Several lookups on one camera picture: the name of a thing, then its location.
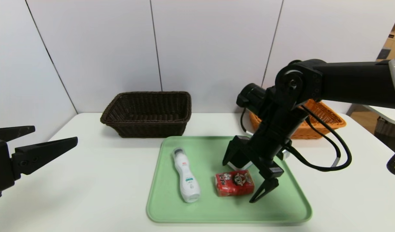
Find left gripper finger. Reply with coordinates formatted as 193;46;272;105
11;137;78;180
0;126;35;142

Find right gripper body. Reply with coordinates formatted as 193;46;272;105
251;129;292;179

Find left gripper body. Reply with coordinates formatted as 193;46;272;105
0;135;15;200

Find red snack packet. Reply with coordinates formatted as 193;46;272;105
215;170;255;197

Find white plastic bottle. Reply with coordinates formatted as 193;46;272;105
173;148;201;203

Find orange wicker basket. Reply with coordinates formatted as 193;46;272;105
249;99;347;140

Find dark brown wicker basket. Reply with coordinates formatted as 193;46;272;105
100;92;192;138

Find grey wicker background basket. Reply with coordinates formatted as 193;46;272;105
374;117;395;152

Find green plastic tray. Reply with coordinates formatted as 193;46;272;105
146;136;312;223

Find white background table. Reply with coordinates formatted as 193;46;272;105
362;105;395;127

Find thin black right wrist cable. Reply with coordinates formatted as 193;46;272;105
240;108;253;136

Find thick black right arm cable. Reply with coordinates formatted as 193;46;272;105
283;105;352;172

